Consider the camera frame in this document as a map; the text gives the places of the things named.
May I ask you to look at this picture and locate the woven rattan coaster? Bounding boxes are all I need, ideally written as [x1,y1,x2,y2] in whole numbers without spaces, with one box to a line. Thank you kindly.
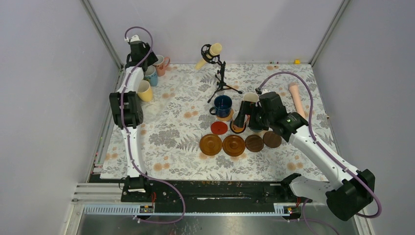
[216,109,234,122]

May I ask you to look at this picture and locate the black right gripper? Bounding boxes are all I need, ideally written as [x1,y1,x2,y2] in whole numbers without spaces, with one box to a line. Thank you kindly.
[233,100,274,131]

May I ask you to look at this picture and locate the brown wooden coaster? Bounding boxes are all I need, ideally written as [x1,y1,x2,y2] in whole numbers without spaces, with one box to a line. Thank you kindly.
[199,134,222,156]

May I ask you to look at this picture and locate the orange black face coaster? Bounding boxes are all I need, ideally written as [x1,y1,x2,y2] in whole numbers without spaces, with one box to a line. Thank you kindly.
[229,121,247,134]

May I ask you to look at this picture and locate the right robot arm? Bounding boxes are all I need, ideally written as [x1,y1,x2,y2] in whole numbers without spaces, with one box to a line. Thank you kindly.
[234,92,375,221]

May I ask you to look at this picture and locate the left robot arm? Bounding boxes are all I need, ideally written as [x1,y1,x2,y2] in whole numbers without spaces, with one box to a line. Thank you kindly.
[109,39,154,201]

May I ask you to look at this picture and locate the yellow mug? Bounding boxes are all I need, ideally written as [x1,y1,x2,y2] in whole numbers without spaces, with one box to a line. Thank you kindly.
[137,80,153,102]

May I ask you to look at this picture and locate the small pink mug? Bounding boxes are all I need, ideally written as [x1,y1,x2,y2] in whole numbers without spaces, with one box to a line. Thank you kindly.
[231,111,248,134]

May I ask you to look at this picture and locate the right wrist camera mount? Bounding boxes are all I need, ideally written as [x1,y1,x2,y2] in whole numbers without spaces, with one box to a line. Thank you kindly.
[256,88,270,95]

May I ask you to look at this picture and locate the black microphone tripod stand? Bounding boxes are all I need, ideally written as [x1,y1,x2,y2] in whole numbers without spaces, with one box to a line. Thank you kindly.
[207,60,243,103]

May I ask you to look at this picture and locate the dark blue mug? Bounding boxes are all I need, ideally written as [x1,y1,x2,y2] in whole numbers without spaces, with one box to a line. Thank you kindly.
[209,95,232,118]

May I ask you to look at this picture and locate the brown wooden knob lid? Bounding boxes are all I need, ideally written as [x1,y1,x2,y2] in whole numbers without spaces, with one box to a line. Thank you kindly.
[222,135,246,157]

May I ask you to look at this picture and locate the red round coaster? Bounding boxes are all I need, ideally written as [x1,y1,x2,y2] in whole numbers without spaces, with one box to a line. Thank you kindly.
[210,121,228,135]

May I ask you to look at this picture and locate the salmon mug with handle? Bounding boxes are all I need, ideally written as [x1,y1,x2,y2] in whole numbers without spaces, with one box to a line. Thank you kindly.
[153,55,171,77]

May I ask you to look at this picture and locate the pink cylindrical roller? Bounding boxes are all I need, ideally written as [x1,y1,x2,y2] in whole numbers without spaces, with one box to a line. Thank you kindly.
[288,82,306,119]

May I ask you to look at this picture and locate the blue patterned mug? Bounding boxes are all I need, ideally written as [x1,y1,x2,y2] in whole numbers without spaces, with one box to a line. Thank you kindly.
[144,66,158,87]

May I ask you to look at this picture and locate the light green mug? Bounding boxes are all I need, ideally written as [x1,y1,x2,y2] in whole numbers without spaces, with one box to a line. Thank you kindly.
[250,127,263,133]

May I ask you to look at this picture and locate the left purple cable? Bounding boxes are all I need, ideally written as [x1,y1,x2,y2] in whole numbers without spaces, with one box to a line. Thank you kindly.
[119,26,186,225]

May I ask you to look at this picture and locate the dark brown coaster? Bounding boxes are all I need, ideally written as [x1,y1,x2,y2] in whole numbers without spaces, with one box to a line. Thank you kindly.
[245,135,264,152]
[263,131,282,148]

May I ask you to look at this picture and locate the cream microphone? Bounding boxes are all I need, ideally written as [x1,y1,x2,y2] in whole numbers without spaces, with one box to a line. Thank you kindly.
[195,43,222,70]

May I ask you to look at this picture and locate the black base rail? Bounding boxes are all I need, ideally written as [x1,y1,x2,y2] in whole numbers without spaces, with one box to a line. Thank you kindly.
[121,173,314,215]

